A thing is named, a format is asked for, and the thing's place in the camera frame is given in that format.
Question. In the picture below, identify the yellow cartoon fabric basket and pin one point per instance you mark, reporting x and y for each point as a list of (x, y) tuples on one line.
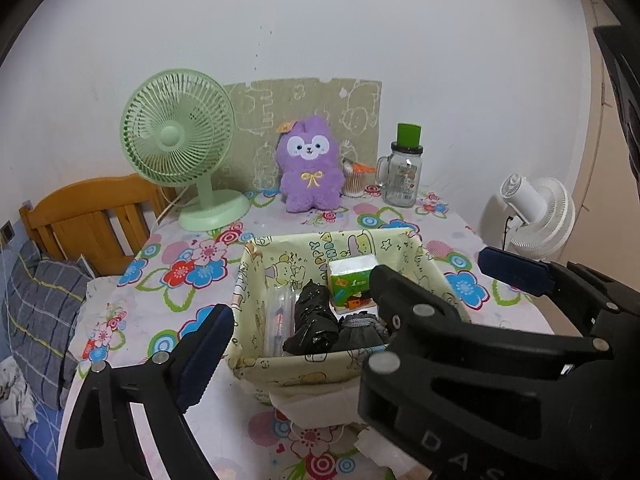
[(273, 262)]

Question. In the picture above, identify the toothpick jar orange lid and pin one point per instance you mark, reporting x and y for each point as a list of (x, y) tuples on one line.
[(356, 175)]

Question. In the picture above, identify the purple plush toy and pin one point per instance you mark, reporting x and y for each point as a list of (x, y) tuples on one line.
[(311, 175)]

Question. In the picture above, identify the floral tablecloth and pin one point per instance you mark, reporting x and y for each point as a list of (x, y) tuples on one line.
[(179, 276)]

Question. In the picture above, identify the black plastic bag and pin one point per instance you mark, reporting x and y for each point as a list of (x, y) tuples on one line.
[(316, 328)]

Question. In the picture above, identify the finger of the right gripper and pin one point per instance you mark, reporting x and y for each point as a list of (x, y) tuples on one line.
[(471, 401), (597, 305)]

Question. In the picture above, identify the green desk fan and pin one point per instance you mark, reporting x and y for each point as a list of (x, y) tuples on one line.
[(176, 130)]

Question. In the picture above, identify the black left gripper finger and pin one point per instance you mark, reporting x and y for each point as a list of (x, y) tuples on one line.
[(101, 441)]

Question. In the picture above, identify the white towel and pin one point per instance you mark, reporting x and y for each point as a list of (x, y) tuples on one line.
[(336, 408)]

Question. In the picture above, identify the white crumpled cloth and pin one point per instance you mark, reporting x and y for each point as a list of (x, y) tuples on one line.
[(17, 403)]

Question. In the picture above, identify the glass mug jar green lid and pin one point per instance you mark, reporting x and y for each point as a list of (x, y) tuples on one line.
[(398, 174)]

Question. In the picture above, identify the green tissue pack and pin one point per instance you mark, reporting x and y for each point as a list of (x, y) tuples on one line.
[(349, 282)]

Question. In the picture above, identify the white clip fan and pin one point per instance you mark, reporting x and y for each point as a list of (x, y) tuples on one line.
[(543, 216)]

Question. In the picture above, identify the grey plaid pillow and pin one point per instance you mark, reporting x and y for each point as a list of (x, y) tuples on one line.
[(43, 299)]

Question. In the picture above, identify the wall socket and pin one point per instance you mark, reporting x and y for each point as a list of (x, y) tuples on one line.
[(6, 233)]

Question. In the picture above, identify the dark grey drawstring pouch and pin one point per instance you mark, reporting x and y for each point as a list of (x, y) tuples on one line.
[(360, 330)]

